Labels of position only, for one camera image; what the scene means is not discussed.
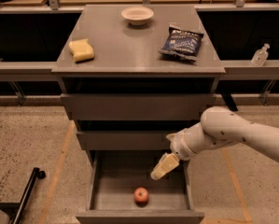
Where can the blue chip bag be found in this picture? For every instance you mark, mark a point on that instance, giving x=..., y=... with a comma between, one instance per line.
x=182, y=44

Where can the grey top drawer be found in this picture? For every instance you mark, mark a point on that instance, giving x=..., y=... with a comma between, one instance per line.
x=136, y=106

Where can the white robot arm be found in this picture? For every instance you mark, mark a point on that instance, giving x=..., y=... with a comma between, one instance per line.
x=217, y=128

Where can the clear sanitizer bottle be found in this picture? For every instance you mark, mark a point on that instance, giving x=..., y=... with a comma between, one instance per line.
x=261, y=55

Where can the black chair leg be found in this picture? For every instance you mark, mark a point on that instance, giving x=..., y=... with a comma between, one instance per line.
x=18, y=208

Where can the red apple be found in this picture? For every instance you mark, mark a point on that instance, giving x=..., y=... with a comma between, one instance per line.
x=141, y=195

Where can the white bowl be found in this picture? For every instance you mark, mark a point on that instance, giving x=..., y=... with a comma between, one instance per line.
x=137, y=16

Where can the grey middle drawer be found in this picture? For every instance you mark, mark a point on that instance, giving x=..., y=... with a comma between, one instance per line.
x=123, y=140

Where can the grey drawer cabinet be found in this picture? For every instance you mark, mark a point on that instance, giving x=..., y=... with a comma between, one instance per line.
x=127, y=61

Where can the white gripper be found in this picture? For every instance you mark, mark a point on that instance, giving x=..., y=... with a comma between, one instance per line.
x=178, y=146

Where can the yellow sponge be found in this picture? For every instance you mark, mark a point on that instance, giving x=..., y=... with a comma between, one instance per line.
x=81, y=50

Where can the grey open bottom drawer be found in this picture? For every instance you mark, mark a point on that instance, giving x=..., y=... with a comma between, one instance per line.
x=121, y=191

